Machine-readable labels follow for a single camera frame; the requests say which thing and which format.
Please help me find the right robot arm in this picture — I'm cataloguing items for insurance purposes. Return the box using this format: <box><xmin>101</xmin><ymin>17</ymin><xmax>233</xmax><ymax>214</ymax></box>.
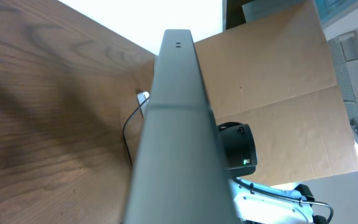
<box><xmin>218</xmin><ymin>122</ymin><xmax>334</xmax><ymax>224</ymax></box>

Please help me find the brown cardboard panel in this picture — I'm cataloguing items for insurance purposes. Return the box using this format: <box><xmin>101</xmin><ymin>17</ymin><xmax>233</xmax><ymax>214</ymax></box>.
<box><xmin>195</xmin><ymin>1</ymin><xmax>358</xmax><ymax>185</ymax></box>

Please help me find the white power strip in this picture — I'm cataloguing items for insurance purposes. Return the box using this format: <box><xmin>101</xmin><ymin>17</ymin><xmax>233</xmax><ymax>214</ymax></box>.
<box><xmin>137</xmin><ymin>91</ymin><xmax>150</xmax><ymax>116</ymax></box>

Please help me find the gold Galaxy smartphone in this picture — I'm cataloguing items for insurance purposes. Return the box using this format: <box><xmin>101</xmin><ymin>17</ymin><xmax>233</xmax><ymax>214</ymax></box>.
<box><xmin>123</xmin><ymin>29</ymin><xmax>239</xmax><ymax>224</ymax></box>

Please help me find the black right camera cable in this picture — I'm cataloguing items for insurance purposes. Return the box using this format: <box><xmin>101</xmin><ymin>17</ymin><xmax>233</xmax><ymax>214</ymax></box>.
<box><xmin>231</xmin><ymin>177</ymin><xmax>335</xmax><ymax>223</ymax></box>

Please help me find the black charging cable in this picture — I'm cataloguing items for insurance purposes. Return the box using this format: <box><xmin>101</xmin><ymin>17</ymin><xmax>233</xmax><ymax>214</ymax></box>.
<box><xmin>122</xmin><ymin>96</ymin><xmax>150</xmax><ymax>169</ymax></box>

